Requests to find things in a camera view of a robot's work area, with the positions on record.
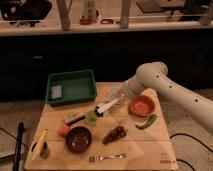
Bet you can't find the black cable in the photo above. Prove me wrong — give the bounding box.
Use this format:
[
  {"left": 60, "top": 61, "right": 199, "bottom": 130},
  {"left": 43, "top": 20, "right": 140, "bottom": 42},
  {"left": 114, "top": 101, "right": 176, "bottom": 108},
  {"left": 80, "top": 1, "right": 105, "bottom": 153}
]
[{"left": 169, "top": 132, "right": 213, "bottom": 171}]

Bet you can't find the grey sponge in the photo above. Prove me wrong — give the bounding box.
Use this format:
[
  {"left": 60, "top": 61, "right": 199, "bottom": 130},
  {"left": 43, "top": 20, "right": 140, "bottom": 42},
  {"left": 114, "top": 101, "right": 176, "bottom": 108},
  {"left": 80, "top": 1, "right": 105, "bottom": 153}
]
[{"left": 51, "top": 85, "right": 62, "bottom": 100}]

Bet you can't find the green plastic bin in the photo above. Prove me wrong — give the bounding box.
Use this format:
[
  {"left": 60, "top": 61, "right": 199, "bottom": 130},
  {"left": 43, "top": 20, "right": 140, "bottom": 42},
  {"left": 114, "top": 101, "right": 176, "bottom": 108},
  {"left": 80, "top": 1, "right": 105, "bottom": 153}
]
[{"left": 45, "top": 69, "right": 97, "bottom": 107}]

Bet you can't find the clear plastic cup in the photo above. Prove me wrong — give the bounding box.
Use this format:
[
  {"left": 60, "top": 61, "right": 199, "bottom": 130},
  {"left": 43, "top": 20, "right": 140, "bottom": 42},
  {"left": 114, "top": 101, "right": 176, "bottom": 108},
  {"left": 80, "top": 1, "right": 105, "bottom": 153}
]
[{"left": 109, "top": 87, "right": 124, "bottom": 104}]

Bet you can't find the green plastic cup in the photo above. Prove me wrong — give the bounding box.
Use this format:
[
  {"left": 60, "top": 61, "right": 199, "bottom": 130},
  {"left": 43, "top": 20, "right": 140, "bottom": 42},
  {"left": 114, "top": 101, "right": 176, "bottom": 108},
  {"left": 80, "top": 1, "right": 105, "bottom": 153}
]
[{"left": 85, "top": 110, "right": 98, "bottom": 125}]

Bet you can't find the yellow black scrub brush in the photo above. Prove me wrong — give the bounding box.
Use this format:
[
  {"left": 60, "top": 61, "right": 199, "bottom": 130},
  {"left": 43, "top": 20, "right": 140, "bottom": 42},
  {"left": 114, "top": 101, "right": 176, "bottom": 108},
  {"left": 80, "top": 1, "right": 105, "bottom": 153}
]
[{"left": 63, "top": 112, "right": 85, "bottom": 126}]

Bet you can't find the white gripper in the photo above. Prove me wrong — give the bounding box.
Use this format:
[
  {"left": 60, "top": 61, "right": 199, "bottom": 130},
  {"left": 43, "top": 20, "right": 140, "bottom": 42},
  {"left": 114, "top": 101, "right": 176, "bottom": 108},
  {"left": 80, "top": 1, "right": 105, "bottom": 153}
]
[{"left": 118, "top": 79, "right": 140, "bottom": 102}]

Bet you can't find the red white object on shelf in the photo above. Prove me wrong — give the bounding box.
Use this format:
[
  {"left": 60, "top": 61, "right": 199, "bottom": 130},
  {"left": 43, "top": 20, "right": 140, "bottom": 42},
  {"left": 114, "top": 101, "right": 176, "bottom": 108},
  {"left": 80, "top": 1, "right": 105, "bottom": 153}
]
[{"left": 80, "top": 0, "right": 99, "bottom": 25}]

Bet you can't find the green pepper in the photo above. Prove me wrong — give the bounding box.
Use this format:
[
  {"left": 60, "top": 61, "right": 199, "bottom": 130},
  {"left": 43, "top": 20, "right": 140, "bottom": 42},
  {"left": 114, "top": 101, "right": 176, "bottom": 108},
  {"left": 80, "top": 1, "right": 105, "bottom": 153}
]
[{"left": 135, "top": 114, "right": 157, "bottom": 130}]

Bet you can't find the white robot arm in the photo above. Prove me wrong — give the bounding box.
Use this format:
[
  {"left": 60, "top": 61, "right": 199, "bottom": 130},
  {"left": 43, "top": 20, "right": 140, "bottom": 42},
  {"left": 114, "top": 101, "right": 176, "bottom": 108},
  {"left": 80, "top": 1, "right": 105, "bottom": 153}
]
[{"left": 120, "top": 62, "right": 213, "bottom": 135}]

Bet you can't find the orange bowl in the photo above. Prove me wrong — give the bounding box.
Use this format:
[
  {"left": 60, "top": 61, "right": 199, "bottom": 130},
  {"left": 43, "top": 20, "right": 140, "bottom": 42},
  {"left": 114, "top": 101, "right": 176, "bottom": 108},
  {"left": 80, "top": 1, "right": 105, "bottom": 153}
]
[{"left": 128, "top": 95, "right": 155, "bottom": 117}]

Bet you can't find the dark metal cup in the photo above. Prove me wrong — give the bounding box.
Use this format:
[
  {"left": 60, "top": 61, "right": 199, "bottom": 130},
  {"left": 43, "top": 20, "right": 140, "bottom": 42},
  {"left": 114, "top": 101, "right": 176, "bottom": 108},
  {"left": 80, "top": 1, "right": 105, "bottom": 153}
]
[{"left": 31, "top": 142, "right": 50, "bottom": 159}]

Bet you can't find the black office chair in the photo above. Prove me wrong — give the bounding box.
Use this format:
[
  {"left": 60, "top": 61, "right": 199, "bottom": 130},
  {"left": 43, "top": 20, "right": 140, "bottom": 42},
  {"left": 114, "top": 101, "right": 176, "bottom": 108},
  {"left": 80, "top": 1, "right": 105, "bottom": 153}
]
[{"left": 0, "top": 0, "right": 52, "bottom": 27}]

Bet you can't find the silver fork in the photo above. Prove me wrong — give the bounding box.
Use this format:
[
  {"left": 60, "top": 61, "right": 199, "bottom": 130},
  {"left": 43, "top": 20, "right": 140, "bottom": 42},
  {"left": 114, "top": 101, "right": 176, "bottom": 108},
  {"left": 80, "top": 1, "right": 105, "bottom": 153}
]
[{"left": 88, "top": 153, "right": 127, "bottom": 163}]

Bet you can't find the white black dish brush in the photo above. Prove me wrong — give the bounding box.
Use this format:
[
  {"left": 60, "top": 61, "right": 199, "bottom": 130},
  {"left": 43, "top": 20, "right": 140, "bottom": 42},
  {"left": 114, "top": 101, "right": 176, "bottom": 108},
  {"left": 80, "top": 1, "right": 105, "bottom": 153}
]
[{"left": 95, "top": 98, "right": 118, "bottom": 117}]

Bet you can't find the black pole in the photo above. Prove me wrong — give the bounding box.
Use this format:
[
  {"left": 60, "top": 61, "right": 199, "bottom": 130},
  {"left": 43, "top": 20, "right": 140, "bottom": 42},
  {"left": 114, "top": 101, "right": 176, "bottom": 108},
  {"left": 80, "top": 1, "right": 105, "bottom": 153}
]
[{"left": 12, "top": 122, "right": 24, "bottom": 171}]

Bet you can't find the dark red bowl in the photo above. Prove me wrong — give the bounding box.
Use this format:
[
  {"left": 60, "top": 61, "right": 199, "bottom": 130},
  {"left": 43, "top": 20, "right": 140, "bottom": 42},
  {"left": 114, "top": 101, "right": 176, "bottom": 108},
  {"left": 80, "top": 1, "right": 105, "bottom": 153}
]
[{"left": 65, "top": 126, "right": 92, "bottom": 154}]

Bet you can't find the brown grape bunch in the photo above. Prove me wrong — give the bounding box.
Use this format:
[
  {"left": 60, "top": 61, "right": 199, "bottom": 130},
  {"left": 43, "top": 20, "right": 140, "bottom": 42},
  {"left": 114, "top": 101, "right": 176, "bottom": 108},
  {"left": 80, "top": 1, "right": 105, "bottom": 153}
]
[{"left": 102, "top": 126, "right": 127, "bottom": 145}]

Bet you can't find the orange carrot toy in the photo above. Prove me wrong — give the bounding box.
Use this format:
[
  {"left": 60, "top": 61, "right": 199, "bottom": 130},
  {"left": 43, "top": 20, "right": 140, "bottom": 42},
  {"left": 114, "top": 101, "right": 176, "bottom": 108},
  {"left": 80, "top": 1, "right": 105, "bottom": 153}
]
[{"left": 58, "top": 124, "right": 70, "bottom": 137}]

